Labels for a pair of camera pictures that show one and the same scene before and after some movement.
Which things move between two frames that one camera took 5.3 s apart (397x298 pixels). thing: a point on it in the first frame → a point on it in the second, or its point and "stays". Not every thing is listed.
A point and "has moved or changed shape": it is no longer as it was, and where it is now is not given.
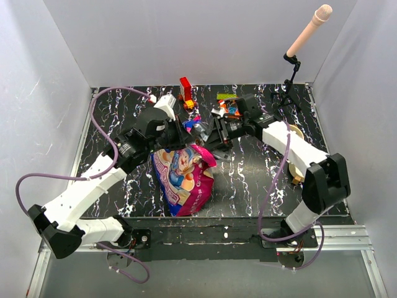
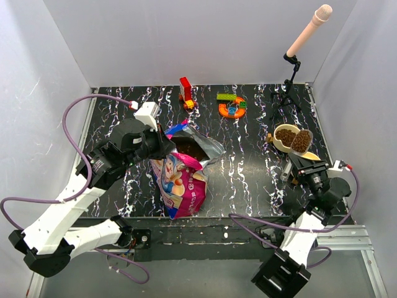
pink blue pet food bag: [185, 176] has moved or changed shape
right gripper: [218, 138] → [305, 167]
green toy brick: [226, 95] stays
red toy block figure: [185, 87] stays
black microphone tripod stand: [297, 64] stays
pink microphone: [321, 15] stays
